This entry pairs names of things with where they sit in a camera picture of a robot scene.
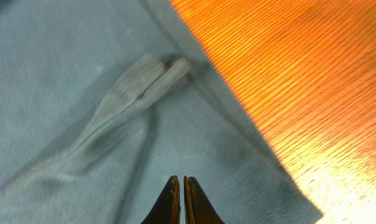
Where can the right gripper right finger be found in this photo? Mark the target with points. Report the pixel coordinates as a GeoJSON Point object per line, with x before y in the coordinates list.
{"type": "Point", "coordinates": [198, 208]}

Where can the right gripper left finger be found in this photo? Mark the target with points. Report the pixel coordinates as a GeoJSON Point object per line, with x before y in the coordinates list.
{"type": "Point", "coordinates": [166, 209]}

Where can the blue polo shirt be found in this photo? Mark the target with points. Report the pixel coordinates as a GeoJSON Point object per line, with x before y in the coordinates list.
{"type": "Point", "coordinates": [101, 102]}

